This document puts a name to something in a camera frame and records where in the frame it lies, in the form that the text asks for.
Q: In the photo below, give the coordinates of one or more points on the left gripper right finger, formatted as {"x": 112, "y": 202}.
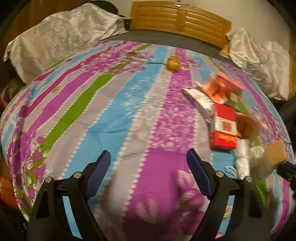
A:
{"x": 248, "y": 219}

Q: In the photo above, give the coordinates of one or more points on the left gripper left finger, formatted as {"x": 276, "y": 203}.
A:
{"x": 48, "y": 219}

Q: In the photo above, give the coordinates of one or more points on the tan sponge block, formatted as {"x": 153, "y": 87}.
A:
{"x": 275, "y": 154}

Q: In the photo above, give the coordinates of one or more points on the red white cigarette box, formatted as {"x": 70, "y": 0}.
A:
{"x": 223, "y": 128}

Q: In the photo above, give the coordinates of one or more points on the white foil wrapper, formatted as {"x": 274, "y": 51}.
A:
{"x": 200, "y": 100}

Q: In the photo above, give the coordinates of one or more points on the pink rectangular box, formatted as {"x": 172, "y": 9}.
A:
{"x": 231, "y": 83}

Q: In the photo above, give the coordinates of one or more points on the right white satin cover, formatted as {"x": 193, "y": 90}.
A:
{"x": 267, "y": 64}

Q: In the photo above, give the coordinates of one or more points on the white satin cover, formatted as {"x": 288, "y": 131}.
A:
{"x": 58, "y": 36}
{"x": 267, "y": 64}

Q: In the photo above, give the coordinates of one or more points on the crumpled red white wrapper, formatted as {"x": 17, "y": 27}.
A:
{"x": 213, "y": 90}

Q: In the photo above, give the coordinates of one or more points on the floral striped bedspread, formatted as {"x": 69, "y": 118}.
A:
{"x": 118, "y": 96}

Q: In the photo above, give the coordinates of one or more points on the small golden ornament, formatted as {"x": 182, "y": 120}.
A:
{"x": 173, "y": 63}

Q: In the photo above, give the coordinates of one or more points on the left white satin cover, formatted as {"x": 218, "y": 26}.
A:
{"x": 58, "y": 36}

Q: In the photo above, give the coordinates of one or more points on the wooden headboard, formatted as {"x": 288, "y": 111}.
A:
{"x": 183, "y": 20}

